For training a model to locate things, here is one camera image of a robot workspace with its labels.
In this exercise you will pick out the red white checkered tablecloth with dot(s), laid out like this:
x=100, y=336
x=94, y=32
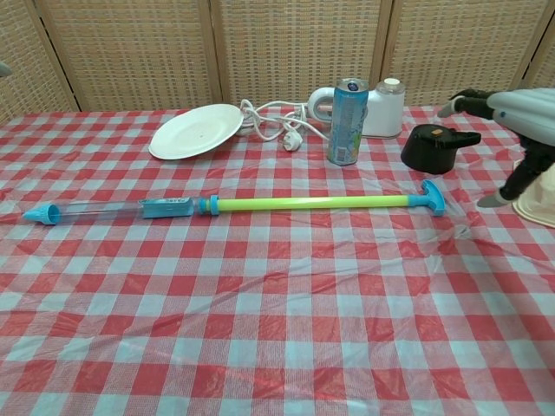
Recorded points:
x=260, y=325

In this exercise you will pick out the black teapot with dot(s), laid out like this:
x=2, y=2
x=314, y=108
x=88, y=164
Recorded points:
x=429, y=151

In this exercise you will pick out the white handheld electric appliance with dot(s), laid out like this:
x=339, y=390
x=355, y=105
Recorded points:
x=383, y=117

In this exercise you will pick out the green blue water squirter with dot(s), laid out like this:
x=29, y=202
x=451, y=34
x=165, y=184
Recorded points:
x=303, y=203

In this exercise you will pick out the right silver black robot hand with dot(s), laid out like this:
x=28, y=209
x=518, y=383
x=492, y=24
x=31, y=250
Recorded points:
x=531, y=112

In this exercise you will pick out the blue drink can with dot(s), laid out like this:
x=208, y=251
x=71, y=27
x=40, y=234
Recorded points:
x=347, y=125

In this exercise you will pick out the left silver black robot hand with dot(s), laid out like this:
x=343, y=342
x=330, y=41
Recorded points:
x=3, y=69

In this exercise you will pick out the woven rattan folding screen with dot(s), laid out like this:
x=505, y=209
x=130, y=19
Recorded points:
x=139, y=52

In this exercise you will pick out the beige takeaway food container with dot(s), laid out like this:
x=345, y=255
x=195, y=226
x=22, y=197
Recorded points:
x=537, y=203

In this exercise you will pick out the white round plate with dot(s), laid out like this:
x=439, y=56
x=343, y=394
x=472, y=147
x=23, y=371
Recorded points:
x=195, y=132

